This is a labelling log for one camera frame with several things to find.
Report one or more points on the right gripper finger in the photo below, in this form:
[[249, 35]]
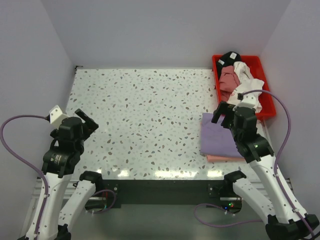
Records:
[[220, 110], [227, 121]]

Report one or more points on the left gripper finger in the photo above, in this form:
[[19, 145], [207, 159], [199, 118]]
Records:
[[89, 128], [85, 117]]

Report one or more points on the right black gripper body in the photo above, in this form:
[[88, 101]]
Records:
[[227, 116]]

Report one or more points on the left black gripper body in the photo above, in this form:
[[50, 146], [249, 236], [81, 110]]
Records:
[[88, 124]]

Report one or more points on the red pink t shirt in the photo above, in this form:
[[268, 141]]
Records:
[[228, 82]]

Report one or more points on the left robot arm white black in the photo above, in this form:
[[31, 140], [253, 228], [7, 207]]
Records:
[[53, 220]]

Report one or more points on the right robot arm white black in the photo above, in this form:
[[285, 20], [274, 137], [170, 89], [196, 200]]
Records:
[[283, 215]]

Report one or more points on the folded purple t shirt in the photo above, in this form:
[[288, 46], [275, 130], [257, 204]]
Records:
[[216, 140]]

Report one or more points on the white t shirt red logo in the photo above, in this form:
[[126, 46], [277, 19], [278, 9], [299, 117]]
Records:
[[247, 82]]

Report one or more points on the folded salmon t shirt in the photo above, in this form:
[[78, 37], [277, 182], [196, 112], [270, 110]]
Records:
[[218, 159]]

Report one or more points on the black t shirt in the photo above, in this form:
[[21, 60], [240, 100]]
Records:
[[226, 60]]

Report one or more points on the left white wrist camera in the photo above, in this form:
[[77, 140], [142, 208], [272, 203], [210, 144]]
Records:
[[56, 116]]

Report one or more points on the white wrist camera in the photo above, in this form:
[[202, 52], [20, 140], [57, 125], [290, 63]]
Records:
[[246, 101], [56, 116]]

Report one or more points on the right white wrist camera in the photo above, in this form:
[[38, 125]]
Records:
[[246, 101]]

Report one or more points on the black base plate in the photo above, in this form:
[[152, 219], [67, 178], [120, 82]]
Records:
[[172, 192]]

